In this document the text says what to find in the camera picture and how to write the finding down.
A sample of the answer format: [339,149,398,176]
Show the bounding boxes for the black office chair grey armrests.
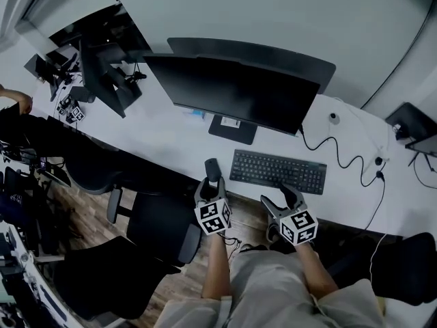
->
[108,182,203,268]

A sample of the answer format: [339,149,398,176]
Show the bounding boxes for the black monitor power cable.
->
[298,124,389,188]

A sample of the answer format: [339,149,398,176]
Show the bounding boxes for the black keyboard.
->
[229,148,328,196]

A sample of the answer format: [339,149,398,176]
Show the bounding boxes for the black mouse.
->
[203,157,223,184]

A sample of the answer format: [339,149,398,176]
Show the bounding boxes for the black monitor on heavy stand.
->
[78,34,143,119]

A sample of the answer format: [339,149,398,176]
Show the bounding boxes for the grey roller blind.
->
[104,0,436,111]
[23,0,120,40]

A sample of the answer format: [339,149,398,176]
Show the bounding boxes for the black rear monitor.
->
[166,37,337,95]

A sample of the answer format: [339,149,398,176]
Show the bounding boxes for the person's right forearm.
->
[294,241,339,300]

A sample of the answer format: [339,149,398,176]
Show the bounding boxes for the idle hand-held gripper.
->
[56,94,86,125]

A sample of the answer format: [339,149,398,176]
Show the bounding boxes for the large black monitor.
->
[142,53,322,146]

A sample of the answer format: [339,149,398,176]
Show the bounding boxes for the thin black looped cable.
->
[223,235,242,253]

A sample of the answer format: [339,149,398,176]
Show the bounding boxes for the person's left forearm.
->
[203,232,234,300]

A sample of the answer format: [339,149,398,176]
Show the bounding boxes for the thin black monitor cable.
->
[412,154,437,190]

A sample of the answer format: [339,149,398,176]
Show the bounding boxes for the person's white clog shoe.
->
[266,217,283,245]

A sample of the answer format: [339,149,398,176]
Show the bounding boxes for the white power strip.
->
[361,145,391,180]

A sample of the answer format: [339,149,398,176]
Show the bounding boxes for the long thin white cable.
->
[369,232,389,280]

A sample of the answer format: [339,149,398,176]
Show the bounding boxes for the person's light grey shirt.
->
[153,249,389,328]

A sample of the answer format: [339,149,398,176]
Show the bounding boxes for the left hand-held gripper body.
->
[193,192,233,236]

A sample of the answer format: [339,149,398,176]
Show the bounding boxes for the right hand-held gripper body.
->
[279,206,320,247]

